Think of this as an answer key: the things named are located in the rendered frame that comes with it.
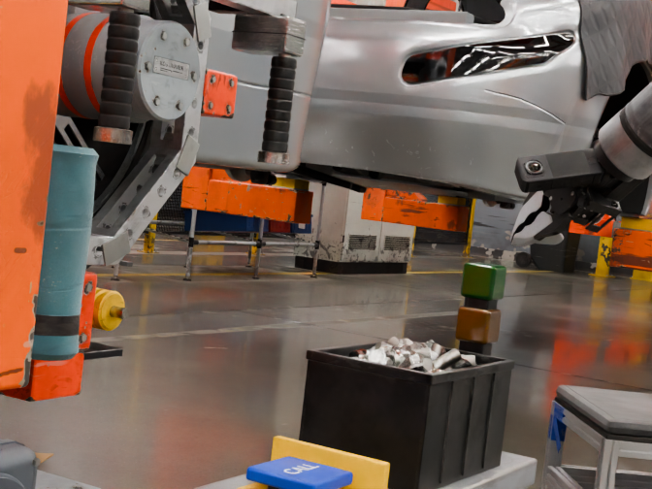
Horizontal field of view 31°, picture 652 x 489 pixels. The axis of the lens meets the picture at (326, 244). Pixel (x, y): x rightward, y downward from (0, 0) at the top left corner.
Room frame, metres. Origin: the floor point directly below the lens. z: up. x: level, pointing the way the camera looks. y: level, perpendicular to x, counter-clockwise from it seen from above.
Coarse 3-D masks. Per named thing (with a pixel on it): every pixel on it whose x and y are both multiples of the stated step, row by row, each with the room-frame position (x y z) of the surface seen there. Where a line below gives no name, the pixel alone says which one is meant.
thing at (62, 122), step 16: (64, 128) 1.74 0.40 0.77; (80, 128) 1.89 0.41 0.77; (144, 128) 1.85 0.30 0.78; (64, 144) 1.73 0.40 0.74; (80, 144) 1.76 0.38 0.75; (96, 144) 1.86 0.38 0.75; (112, 144) 1.85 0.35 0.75; (112, 160) 1.83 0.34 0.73; (128, 160) 1.82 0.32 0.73; (96, 176) 1.80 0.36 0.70; (112, 176) 1.80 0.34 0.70; (96, 192) 1.78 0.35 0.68; (112, 192) 1.80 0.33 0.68; (96, 208) 1.77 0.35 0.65
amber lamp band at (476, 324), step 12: (468, 312) 1.33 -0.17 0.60; (480, 312) 1.33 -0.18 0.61; (492, 312) 1.33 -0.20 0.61; (456, 324) 1.34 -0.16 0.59; (468, 324) 1.33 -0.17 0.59; (480, 324) 1.33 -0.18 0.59; (492, 324) 1.33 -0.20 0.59; (456, 336) 1.34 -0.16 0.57; (468, 336) 1.33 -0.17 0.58; (480, 336) 1.32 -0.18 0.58; (492, 336) 1.34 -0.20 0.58
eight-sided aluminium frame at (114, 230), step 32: (160, 0) 1.80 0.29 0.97; (192, 0) 1.80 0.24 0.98; (192, 32) 1.80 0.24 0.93; (160, 128) 1.82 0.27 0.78; (192, 128) 1.82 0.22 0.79; (160, 160) 1.81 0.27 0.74; (192, 160) 1.82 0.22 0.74; (128, 192) 1.76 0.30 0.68; (160, 192) 1.77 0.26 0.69; (96, 224) 1.71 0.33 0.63; (128, 224) 1.71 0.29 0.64; (96, 256) 1.65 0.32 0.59
